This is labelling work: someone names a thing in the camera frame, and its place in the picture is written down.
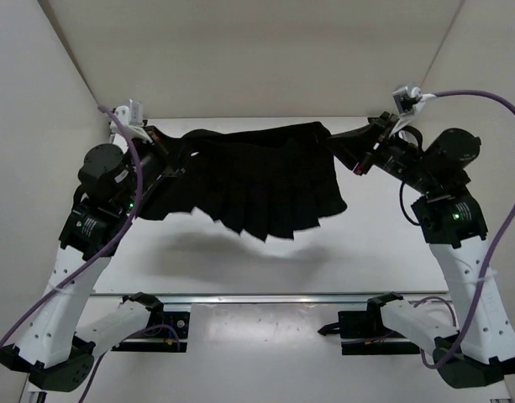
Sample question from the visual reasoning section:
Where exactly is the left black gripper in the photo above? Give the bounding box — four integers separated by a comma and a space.
128, 113, 203, 196

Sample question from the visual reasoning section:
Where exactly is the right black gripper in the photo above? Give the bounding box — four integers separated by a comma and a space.
319, 110, 433, 189

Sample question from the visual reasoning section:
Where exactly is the black pleated skirt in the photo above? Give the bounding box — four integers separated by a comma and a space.
139, 122, 347, 241

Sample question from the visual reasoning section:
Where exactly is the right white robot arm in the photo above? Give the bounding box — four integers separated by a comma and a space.
320, 113, 515, 389

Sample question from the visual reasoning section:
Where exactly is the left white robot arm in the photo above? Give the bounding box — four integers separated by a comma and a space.
0, 126, 176, 392

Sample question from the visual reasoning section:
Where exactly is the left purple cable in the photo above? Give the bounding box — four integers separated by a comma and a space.
0, 105, 145, 403

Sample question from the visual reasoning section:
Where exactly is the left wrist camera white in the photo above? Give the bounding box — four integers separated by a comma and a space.
113, 99, 152, 143

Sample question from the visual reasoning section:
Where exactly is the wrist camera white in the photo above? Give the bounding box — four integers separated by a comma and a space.
113, 99, 152, 143
392, 84, 433, 134

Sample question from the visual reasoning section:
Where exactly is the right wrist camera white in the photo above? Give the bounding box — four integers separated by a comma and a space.
392, 84, 433, 134

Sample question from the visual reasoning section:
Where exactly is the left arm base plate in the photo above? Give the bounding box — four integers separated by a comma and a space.
112, 308, 191, 353

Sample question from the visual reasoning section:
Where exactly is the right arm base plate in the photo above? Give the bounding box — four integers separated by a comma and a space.
318, 310, 420, 356

